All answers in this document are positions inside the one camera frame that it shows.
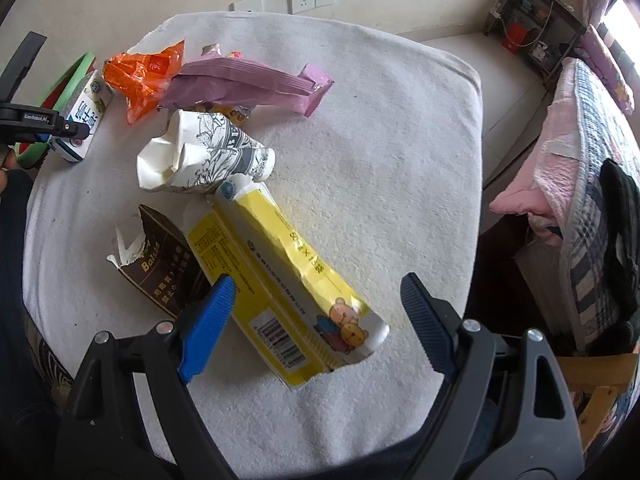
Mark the bright window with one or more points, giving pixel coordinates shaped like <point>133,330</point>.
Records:
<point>625,22</point>

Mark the white towel table cover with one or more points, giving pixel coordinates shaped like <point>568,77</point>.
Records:
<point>375,185</point>

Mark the yellow white carton box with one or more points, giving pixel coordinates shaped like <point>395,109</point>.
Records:
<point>280,270</point>

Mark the green red plastic basin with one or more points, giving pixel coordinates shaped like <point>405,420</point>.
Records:
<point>59,94</point>

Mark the pink pillow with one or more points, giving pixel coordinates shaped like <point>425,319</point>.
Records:
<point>605,67</point>

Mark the blue white carton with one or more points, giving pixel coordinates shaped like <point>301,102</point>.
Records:
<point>85,110</point>

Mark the floral chair cushion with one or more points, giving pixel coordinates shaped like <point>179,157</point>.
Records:
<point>620,410</point>

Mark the orange snack wrapper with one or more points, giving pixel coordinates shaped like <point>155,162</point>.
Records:
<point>135,75</point>

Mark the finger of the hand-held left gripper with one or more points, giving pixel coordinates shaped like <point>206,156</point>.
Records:
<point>22,62</point>

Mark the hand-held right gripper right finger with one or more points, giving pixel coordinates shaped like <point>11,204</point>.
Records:
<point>425,310</point>

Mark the black clothing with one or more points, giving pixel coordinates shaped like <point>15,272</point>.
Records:
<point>620,235</point>

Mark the red bag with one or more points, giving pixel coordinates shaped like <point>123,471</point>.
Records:
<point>515,36</point>

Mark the brown patterned cloth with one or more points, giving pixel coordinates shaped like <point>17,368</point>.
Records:
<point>45,360</point>

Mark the pink blanket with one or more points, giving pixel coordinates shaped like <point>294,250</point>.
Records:
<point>545,170</point>

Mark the wooden chair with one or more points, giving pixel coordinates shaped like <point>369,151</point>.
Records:
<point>590,365</point>

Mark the beige wrapper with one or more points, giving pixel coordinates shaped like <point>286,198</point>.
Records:
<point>212,50</point>

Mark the plaid patchwork quilt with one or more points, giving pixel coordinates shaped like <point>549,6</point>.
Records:
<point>590,160</point>

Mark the dark brown torn box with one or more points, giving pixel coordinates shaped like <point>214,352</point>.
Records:
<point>160,270</point>

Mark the purple snack wrapper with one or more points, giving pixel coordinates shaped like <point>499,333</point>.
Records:
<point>240,82</point>

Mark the printed paper cup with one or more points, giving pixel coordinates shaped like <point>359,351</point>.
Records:
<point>200,155</point>

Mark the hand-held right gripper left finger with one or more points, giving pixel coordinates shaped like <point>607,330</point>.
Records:
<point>210,320</point>

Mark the dark metal shelf rack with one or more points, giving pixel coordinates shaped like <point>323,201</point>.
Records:
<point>520,10</point>

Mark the orange yellow foil wrapper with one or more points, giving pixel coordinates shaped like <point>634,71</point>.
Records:
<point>232,111</point>

